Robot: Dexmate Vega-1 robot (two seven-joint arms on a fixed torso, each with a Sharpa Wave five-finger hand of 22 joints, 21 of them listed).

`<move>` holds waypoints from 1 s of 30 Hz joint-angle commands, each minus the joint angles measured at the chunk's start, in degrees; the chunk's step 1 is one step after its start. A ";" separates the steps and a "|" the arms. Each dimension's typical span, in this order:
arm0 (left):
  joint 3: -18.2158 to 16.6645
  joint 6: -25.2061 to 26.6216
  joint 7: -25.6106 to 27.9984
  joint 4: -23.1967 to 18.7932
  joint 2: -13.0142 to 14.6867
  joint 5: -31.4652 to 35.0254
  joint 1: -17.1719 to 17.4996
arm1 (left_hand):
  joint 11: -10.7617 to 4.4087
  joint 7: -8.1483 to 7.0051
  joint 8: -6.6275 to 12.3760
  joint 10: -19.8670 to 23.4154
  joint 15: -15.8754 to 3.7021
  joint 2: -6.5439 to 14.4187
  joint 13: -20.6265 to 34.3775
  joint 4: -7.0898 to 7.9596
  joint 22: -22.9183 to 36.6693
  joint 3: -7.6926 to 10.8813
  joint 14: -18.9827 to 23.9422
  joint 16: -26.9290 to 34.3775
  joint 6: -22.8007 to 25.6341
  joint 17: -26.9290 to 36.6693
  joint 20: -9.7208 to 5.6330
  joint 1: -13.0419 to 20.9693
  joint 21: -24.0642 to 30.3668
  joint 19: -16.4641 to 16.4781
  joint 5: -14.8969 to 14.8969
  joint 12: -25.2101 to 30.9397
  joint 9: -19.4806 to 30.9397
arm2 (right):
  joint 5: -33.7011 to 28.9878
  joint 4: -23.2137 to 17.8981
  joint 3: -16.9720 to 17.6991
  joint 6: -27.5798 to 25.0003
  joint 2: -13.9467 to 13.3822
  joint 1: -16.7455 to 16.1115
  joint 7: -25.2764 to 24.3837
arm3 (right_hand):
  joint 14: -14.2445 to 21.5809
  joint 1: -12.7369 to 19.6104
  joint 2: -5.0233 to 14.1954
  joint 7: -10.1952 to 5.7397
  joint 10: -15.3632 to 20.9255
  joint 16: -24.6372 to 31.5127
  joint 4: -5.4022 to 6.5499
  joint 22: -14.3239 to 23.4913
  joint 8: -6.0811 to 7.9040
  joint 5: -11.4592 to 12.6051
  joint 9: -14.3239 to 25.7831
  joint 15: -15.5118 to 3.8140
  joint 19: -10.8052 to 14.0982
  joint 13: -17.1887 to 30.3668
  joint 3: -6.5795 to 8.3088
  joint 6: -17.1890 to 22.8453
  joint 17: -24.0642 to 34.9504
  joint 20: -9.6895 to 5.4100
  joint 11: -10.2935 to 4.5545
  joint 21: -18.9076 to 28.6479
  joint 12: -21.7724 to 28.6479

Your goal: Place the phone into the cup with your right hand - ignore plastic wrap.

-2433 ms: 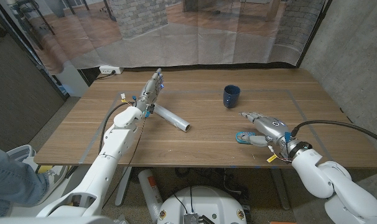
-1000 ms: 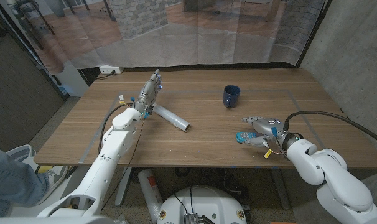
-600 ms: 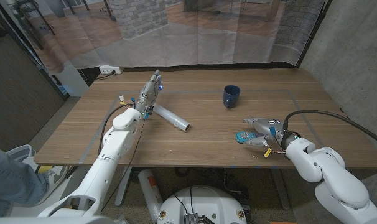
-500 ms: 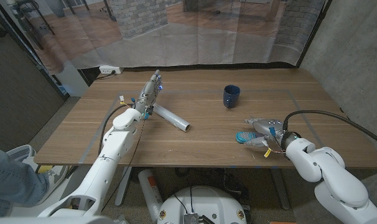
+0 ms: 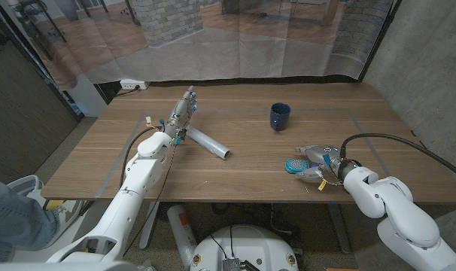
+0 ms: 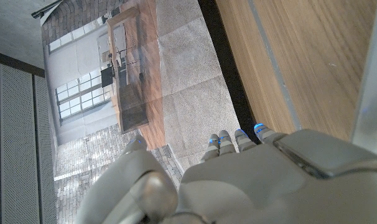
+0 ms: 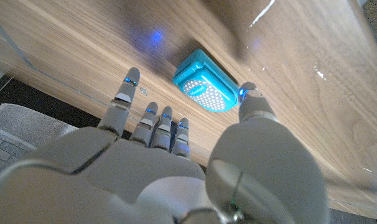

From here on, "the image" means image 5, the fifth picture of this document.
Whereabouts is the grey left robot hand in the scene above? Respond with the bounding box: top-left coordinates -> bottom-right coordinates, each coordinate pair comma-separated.
162,85 -> 198,146

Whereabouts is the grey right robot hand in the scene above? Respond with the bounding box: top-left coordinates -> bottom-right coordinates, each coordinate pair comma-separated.
293,145 -> 361,186

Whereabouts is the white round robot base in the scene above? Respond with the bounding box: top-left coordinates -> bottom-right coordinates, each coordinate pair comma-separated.
189,224 -> 299,271

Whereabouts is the clear plastic wrap roll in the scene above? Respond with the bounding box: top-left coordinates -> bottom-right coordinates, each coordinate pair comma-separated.
185,126 -> 232,161

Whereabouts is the dark blue cup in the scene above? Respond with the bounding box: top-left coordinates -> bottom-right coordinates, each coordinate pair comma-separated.
269,102 -> 292,132

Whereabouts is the white power strip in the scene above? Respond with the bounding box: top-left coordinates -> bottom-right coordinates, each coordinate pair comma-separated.
119,78 -> 150,90

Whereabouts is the printed room backdrop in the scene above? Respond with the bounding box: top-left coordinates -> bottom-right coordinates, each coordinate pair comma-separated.
0,0 -> 397,90

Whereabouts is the grey table leg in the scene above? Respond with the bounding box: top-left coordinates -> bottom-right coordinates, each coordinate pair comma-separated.
327,202 -> 352,255
138,201 -> 161,251

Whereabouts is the white roll with orange label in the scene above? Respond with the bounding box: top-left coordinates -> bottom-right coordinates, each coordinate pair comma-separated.
166,204 -> 198,270

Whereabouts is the black backdrop stand pole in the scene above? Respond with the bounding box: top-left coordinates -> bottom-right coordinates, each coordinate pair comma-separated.
358,0 -> 404,83
0,0 -> 84,120

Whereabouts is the white sneaker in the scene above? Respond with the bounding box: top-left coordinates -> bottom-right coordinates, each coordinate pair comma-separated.
43,199 -> 84,248
6,175 -> 44,199

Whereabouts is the person's leg in jeans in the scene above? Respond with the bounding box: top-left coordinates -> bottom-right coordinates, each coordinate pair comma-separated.
0,175 -> 62,263

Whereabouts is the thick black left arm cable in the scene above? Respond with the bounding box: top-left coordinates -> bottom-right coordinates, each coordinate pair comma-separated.
119,126 -> 162,187

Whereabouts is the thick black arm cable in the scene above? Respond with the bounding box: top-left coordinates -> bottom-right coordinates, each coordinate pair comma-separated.
119,126 -> 162,187
339,132 -> 456,184

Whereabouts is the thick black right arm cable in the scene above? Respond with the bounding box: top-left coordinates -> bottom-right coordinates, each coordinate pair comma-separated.
339,132 -> 456,184

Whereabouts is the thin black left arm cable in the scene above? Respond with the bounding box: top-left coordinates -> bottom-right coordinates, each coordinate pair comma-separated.
122,142 -> 178,257

